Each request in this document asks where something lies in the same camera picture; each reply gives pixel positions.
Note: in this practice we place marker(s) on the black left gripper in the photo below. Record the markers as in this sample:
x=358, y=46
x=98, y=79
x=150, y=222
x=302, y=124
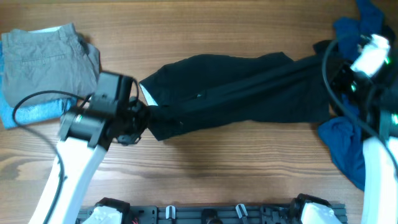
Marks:
x=134, y=121

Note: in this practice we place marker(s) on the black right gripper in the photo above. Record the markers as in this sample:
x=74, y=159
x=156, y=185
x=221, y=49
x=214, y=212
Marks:
x=342, y=74

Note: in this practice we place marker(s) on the black shorts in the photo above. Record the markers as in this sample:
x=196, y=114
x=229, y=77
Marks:
x=207, y=91

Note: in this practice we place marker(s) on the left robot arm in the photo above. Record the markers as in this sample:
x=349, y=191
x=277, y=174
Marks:
x=85, y=137

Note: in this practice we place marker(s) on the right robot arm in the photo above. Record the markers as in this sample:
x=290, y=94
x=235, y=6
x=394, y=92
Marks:
x=371, y=104

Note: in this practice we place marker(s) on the black garment under blue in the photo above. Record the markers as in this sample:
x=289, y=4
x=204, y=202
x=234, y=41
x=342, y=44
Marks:
x=323, y=46

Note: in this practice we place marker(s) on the dark blue garment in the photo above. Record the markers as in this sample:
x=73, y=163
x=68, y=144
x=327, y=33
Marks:
x=341, y=136

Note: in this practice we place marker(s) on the folded light blue jeans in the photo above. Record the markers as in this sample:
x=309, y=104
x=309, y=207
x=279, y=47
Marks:
x=33, y=113

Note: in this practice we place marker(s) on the folded grey trousers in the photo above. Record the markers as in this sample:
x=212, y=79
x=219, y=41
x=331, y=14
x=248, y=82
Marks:
x=55, y=60

